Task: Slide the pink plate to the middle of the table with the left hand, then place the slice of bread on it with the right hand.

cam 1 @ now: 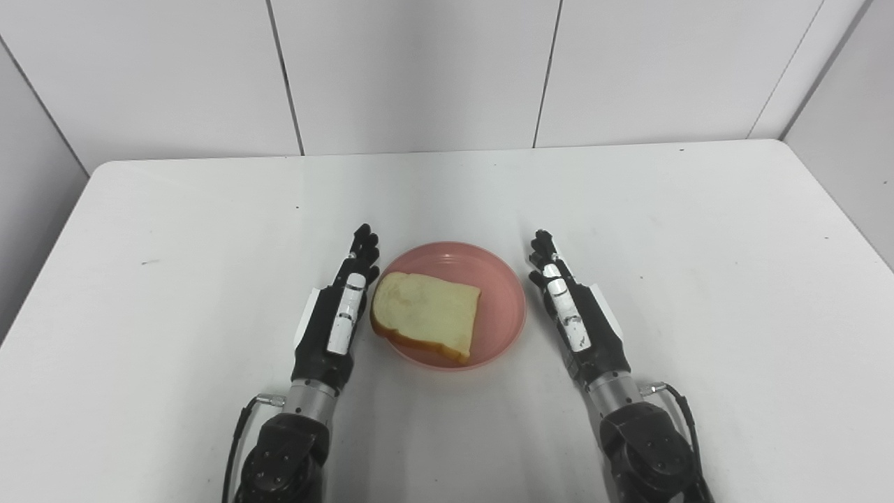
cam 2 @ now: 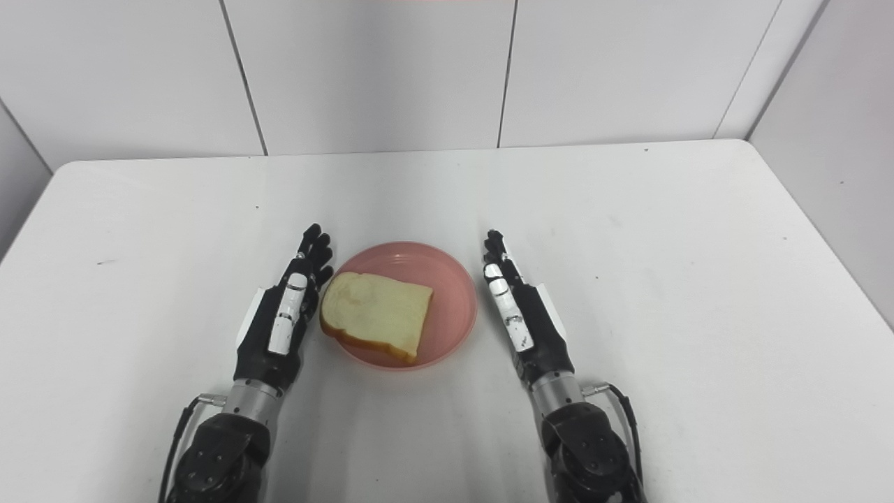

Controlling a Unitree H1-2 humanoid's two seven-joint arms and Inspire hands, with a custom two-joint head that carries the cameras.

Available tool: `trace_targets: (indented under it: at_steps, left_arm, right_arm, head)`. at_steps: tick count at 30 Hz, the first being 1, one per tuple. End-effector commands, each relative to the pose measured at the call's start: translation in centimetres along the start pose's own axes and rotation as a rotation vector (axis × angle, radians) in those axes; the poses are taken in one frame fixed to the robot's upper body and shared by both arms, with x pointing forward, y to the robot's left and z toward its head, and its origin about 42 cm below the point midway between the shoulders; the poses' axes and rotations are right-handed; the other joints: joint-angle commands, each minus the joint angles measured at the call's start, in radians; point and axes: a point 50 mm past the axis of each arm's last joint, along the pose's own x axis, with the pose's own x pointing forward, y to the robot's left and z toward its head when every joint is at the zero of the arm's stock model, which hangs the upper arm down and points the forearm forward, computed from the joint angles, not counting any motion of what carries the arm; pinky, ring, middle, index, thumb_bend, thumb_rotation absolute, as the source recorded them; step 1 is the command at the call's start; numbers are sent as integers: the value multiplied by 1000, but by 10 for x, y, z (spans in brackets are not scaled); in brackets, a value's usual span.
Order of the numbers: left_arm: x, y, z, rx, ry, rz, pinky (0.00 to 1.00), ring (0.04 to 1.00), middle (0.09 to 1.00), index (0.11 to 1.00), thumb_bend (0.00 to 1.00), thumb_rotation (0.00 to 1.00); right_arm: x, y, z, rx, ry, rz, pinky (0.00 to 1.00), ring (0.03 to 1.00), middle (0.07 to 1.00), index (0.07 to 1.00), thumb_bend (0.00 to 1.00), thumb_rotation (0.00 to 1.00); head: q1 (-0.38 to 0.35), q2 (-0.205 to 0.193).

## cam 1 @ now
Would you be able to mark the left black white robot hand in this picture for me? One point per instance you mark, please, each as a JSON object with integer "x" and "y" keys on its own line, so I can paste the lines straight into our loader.
{"x": 325, "y": 356}

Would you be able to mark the slice of white bread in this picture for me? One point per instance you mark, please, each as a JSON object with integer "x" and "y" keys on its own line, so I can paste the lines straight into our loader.
{"x": 426, "y": 311}

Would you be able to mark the pink round plate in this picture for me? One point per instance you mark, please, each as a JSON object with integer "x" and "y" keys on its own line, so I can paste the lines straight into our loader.
{"x": 499, "y": 307}

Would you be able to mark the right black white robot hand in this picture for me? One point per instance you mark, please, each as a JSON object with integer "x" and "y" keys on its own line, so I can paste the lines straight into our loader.
{"x": 601, "y": 342}

